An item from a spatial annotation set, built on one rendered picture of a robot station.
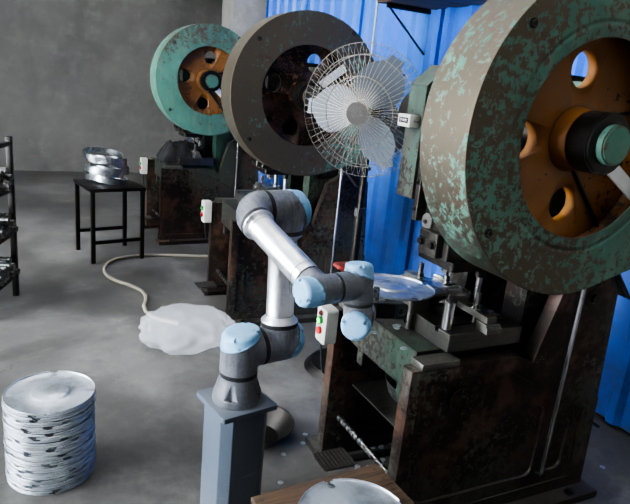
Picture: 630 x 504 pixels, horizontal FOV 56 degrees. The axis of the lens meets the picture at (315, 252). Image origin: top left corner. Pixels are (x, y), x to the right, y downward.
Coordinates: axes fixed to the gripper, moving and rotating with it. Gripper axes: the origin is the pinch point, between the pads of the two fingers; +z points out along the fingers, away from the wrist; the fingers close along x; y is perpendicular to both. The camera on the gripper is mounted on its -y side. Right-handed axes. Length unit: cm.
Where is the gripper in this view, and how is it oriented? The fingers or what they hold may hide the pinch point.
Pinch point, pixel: (378, 295)
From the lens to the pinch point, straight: 183.1
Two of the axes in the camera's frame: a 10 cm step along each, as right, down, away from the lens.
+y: -9.7, -1.5, 1.9
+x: -1.1, 9.7, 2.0
